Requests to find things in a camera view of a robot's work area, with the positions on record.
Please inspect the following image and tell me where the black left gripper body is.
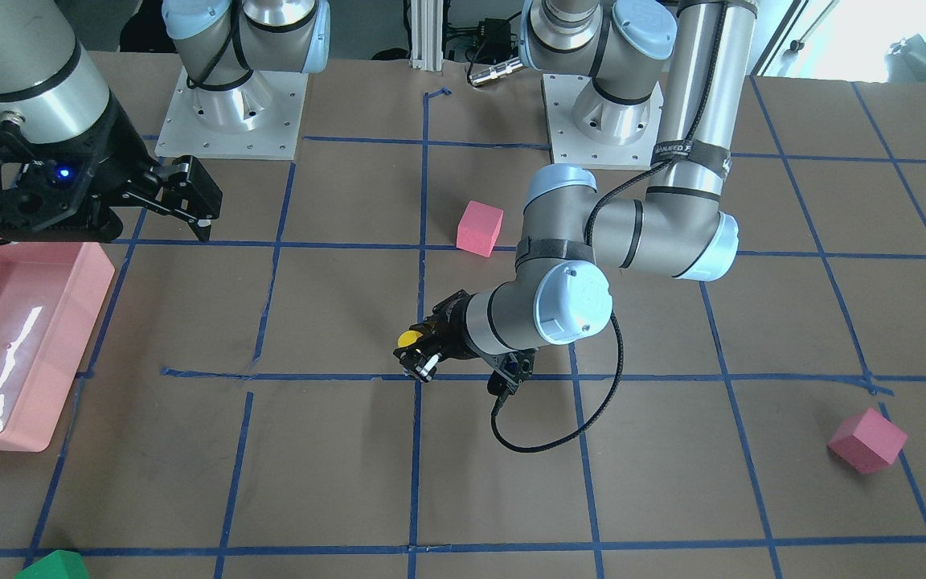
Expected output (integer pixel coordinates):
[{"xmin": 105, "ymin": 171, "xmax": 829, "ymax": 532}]
[{"xmin": 427, "ymin": 292, "xmax": 481, "ymax": 360}]

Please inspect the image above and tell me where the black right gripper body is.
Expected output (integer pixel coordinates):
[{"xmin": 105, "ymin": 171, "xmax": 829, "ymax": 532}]
[{"xmin": 77, "ymin": 96, "xmax": 159, "ymax": 234}]

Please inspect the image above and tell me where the yellow emergency stop button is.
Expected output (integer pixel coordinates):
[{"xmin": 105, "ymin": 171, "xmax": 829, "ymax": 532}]
[{"xmin": 393, "ymin": 329, "xmax": 425, "ymax": 356}]

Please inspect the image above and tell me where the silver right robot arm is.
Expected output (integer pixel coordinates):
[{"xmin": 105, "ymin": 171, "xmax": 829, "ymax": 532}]
[{"xmin": 0, "ymin": 1, "xmax": 330, "ymax": 246}]

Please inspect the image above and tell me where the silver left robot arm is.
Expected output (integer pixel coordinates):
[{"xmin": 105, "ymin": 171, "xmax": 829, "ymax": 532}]
[{"xmin": 394, "ymin": 1, "xmax": 760, "ymax": 384}]

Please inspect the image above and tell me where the pink foam cube far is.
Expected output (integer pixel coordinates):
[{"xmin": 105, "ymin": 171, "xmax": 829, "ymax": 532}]
[{"xmin": 455, "ymin": 200, "xmax": 504, "ymax": 257}]

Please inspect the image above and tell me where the pink foam cube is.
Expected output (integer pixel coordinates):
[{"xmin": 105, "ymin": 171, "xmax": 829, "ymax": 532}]
[
  {"xmin": 455, "ymin": 200, "xmax": 504, "ymax": 257},
  {"xmin": 827, "ymin": 408, "xmax": 908, "ymax": 475}
]

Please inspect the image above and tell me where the pink plastic bin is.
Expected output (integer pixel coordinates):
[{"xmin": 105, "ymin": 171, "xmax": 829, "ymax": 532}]
[{"xmin": 0, "ymin": 242, "xmax": 115, "ymax": 452}]

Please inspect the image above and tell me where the green foam cube far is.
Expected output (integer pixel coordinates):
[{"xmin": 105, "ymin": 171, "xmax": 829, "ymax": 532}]
[{"xmin": 15, "ymin": 550, "xmax": 91, "ymax": 579}]

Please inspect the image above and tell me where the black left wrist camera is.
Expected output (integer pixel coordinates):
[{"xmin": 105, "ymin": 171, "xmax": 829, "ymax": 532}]
[{"xmin": 484, "ymin": 348, "xmax": 538, "ymax": 398}]

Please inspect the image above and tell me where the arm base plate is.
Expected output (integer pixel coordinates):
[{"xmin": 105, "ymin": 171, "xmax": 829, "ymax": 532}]
[
  {"xmin": 543, "ymin": 74, "xmax": 664, "ymax": 171},
  {"xmin": 155, "ymin": 71, "xmax": 309, "ymax": 161}
]

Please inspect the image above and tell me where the black camera cable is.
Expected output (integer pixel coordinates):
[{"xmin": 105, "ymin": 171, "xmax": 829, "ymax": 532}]
[{"xmin": 490, "ymin": 314, "xmax": 625, "ymax": 453}]

